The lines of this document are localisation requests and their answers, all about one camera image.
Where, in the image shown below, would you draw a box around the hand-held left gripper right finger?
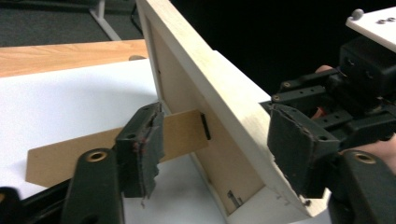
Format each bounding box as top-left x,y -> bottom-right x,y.
266,103 -> 341,199

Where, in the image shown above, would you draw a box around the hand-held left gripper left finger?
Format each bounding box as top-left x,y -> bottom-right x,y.
115,102 -> 166,201

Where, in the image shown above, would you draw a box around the pale wooden picture frame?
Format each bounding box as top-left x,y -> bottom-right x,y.
25,0 -> 332,224

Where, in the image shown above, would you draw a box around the black floor cables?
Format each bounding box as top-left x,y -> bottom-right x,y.
130,2 -> 145,35

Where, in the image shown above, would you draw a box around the white metal desk frame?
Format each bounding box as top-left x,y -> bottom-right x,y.
88,0 -> 123,42

